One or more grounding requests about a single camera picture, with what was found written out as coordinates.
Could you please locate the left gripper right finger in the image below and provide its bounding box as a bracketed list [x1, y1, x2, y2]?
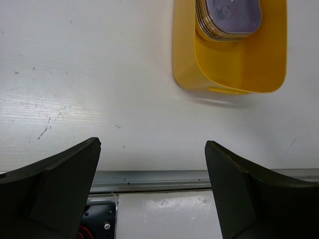
[205, 141, 319, 239]

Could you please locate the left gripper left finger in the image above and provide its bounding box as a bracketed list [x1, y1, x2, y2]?
[0, 137, 101, 239]

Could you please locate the purple plate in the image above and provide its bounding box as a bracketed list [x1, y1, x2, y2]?
[196, 0, 262, 35]

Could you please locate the yellow plastic bin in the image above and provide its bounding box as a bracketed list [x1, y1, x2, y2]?
[172, 0, 287, 94]

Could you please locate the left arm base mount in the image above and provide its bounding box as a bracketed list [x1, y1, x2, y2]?
[77, 193, 119, 239]

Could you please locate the aluminium rail front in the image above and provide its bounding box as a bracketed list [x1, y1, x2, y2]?
[0, 168, 319, 194]

